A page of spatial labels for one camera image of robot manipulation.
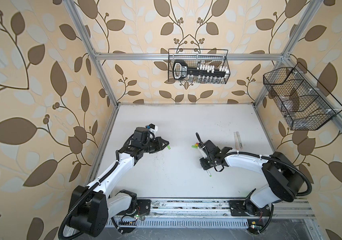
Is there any aluminium cage frame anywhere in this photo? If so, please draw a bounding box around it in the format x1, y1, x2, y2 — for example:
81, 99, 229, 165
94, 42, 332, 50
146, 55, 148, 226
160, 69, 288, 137
62, 0, 342, 240

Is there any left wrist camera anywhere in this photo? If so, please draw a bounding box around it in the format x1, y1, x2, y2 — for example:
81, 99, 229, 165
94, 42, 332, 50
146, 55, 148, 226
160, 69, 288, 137
146, 124, 158, 134

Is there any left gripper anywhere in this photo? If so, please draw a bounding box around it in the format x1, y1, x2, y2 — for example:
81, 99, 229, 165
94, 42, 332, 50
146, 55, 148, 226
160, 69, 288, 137
141, 136, 170, 154

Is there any black white tool in basket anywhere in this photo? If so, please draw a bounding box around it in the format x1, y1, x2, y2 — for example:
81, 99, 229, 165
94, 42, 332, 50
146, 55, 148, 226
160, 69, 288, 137
171, 60, 230, 81

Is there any white marker orange tip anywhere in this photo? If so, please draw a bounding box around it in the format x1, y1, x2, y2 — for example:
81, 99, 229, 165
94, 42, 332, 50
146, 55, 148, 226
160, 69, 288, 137
234, 132, 240, 150

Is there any side wire basket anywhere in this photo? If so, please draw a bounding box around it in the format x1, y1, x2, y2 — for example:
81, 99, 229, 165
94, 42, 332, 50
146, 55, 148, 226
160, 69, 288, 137
263, 63, 342, 131

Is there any back wire basket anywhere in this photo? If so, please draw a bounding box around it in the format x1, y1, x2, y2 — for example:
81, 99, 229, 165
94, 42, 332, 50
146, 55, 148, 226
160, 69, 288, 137
168, 48, 231, 85

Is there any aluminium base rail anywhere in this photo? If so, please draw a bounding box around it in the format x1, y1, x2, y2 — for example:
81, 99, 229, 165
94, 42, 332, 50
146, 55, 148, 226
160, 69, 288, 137
65, 196, 316, 219

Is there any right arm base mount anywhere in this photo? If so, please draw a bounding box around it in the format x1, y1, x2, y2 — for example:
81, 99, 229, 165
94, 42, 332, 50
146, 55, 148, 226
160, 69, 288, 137
228, 200, 271, 218

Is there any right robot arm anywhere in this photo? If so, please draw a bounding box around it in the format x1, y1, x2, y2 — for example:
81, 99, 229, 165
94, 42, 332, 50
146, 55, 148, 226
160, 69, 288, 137
197, 140, 312, 215

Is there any white marker pink tip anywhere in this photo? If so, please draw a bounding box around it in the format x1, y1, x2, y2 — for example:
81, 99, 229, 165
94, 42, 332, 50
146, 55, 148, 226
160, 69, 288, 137
236, 132, 243, 150

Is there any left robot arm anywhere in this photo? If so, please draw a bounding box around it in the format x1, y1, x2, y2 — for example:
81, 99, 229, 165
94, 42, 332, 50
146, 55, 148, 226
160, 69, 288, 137
58, 124, 169, 240

